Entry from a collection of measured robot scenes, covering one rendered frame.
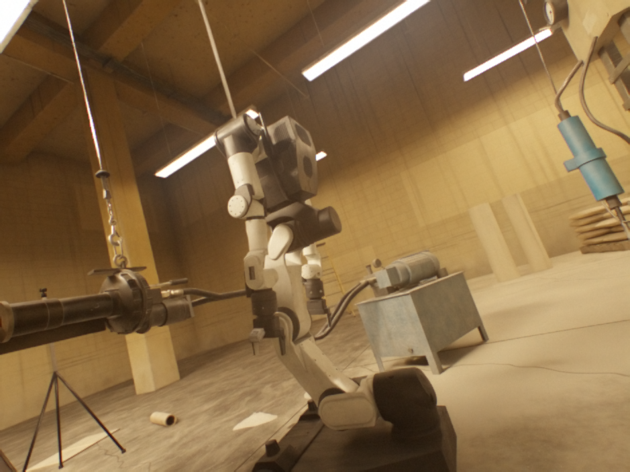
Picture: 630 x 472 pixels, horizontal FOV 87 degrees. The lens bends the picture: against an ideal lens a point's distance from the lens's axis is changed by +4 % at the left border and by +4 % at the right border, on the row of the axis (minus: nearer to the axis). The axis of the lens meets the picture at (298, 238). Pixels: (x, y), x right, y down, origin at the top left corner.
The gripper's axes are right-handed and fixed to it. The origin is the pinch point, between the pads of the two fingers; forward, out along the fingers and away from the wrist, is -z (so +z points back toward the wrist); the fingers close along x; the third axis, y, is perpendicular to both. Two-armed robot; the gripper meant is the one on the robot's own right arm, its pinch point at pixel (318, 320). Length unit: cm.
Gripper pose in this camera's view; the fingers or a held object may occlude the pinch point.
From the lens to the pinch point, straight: 156.1
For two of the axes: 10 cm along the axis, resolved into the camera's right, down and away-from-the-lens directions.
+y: -4.4, -0.3, -9.0
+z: -1.2, -9.9, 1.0
